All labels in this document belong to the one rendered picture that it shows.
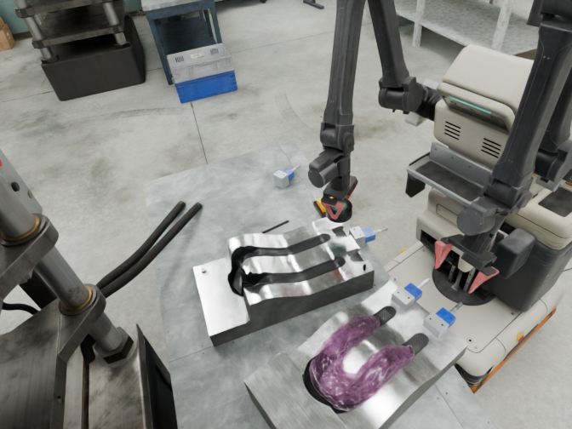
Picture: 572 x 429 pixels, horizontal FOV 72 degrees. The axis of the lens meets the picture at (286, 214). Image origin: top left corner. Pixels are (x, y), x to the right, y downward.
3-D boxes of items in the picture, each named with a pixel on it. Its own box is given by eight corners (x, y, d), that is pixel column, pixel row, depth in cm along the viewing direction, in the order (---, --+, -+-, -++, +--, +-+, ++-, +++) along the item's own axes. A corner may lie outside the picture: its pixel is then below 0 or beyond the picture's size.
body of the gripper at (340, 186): (322, 197, 112) (321, 176, 107) (336, 176, 119) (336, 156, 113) (343, 203, 110) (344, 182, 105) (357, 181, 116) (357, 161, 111)
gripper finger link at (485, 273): (471, 301, 91) (492, 269, 87) (445, 282, 95) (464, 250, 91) (484, 295, 95) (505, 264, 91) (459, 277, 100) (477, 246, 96)
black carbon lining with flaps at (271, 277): (327, 235, 129) (326, 214, 122) (349, 271, 117) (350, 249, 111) (224, 270, 122) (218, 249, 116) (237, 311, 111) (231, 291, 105)
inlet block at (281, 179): (294, 168, 168) (294, 157, 164) (304, 173, 165) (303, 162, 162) (274, 185, 162) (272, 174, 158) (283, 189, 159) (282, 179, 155)
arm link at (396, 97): (424, 88, 118) (408, 86, 121) (408, 77, 111) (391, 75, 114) (414, 117, 119) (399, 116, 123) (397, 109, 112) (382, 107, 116)
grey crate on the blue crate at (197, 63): (227, 56, 420) (224, 42, 410) (235, 71, 391) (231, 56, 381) (170, 69, 411) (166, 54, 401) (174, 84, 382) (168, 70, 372)
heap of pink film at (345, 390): (369, 310, 108) (371, 293, 103) (422, 357, 97) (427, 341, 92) (295, 368, 99) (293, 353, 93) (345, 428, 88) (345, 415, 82)
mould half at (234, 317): (336, 231, 139) (336, 203, 130) (373, 288, 121) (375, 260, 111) (197, 278, 130) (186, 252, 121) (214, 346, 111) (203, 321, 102)
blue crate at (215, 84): (231, 75, 435) (226, 55, 420) (238, 91, 405) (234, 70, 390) (176, 88, 426) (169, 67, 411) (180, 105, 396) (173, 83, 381)
